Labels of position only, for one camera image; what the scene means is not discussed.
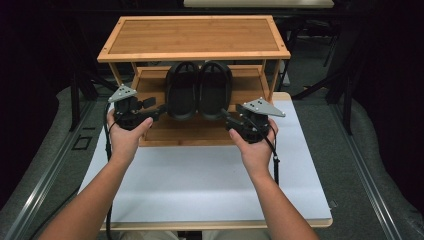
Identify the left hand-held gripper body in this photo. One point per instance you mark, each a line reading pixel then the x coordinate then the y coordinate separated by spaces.
pixel 128 115

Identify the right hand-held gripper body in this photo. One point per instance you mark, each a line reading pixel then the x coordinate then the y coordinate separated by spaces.
pixel 255 128

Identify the black slipper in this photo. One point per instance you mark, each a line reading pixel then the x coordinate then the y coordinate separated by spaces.
pixel 215 93
pixel 181 93

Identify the three-tier wooden shoe rack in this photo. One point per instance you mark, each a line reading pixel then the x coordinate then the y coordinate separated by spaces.
pixel 193 36

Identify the person's right hand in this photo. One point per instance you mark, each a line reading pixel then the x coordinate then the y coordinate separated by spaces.
pixel 255 155

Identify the person's left hand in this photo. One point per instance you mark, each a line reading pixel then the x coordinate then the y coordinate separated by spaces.
pixel 128 143

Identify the black metal stand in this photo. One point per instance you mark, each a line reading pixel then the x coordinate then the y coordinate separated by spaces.
pixel 76 100
pixel 346 100

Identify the white table mat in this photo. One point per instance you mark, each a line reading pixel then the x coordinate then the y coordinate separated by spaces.
pixel 200 186

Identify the beige background table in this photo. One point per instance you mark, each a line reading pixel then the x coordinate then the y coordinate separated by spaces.
pixel 258 3

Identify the metal floor rail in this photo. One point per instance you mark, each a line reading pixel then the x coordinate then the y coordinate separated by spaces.
pixel 370 180
pixel 46 180

